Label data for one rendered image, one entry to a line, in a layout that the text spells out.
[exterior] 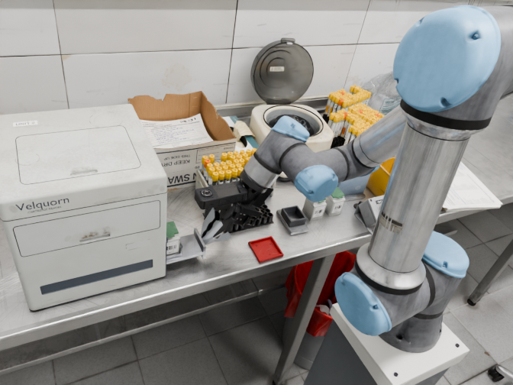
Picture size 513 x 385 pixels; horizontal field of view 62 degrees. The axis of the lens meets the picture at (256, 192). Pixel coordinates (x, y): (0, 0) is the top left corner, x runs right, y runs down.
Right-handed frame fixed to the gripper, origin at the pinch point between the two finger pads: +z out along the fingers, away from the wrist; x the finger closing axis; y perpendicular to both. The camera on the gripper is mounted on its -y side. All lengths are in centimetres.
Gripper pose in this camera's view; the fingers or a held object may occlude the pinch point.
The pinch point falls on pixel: (201, 239)
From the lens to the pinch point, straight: 102.7
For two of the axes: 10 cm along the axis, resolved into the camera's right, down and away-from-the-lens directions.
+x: -4.3, -6.2, 6.5
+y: 7.0, 2.3, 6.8
